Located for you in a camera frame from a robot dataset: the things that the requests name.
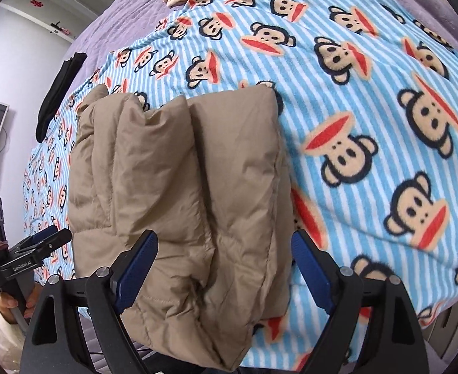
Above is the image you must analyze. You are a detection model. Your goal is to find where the person's left hand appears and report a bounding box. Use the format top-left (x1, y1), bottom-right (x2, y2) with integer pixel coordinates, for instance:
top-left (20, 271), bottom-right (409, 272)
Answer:
top-left (0, 280), bottom-right (43, 322)

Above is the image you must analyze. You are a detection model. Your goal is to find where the white wardrobe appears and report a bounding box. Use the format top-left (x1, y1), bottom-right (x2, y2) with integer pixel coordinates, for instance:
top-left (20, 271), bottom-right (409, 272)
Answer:
top-left (0, 0), bottom-right (118, 43)

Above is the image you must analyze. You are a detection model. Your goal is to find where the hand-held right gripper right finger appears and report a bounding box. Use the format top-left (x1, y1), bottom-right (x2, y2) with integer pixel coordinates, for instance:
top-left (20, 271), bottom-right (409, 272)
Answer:
top-left (291, 229), bottom-right (430, 374)

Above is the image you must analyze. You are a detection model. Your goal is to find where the purple bed cover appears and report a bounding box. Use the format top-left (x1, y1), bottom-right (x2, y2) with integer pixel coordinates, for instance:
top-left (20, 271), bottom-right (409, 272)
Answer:
top-left (30, 0), bottom-right (458, 374)

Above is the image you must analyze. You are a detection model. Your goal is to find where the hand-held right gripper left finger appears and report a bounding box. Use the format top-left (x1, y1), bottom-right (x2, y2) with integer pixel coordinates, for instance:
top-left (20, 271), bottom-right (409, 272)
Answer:
top-left (20, 230), bottom-right (159, 374)

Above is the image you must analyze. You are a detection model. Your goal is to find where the tan puffer jacket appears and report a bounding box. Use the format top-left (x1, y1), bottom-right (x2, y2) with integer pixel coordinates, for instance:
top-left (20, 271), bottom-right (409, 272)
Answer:
top-left (67, 85), bottom-right (295, 371)

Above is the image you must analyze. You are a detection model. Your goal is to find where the monkey print striped blanket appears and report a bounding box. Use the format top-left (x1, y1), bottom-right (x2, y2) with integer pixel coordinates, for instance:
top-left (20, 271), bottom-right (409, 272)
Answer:
top-left (20, 0), bottom-right (458, 371)

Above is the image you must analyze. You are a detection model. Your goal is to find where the black garment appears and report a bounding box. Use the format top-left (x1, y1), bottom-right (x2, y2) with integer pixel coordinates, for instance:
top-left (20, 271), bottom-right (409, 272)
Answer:
top-left (35, 52), bottom-right (88, 142)

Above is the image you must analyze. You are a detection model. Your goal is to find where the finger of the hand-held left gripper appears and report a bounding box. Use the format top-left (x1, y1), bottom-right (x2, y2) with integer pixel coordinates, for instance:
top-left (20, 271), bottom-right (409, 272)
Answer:
top-left (29, 228), bottom-right (74, 253)

